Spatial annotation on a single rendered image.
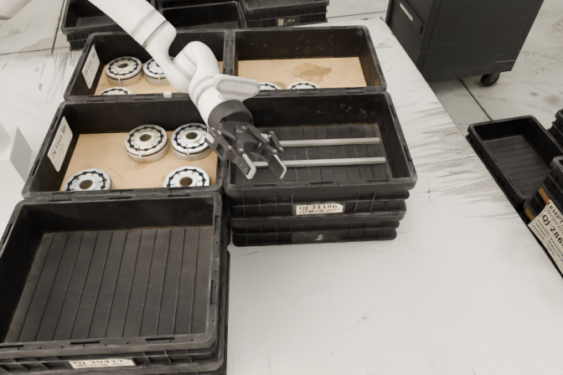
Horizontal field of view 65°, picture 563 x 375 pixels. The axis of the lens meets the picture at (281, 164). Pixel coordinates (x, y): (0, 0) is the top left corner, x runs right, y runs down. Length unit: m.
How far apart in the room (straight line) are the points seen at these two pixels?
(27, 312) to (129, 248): 0.21
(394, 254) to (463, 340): 0.23
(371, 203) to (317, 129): 0.28
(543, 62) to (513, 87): 0.37
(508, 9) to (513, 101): 0.56
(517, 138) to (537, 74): 1.01
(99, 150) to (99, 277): 0.36
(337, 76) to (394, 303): 0.65
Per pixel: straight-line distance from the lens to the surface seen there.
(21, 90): 1.71
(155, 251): 0.96
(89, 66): 1.35
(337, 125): 1.18
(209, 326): 0.76
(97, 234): 1.02
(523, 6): 2.59
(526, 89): 2.97
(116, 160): 1.15
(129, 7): 0.91
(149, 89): 1.33
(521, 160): 2.09
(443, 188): 1.26
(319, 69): 1.36
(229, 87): 0.77
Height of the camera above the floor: 1.63
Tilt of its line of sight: 48 degrees down
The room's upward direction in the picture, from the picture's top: straight up
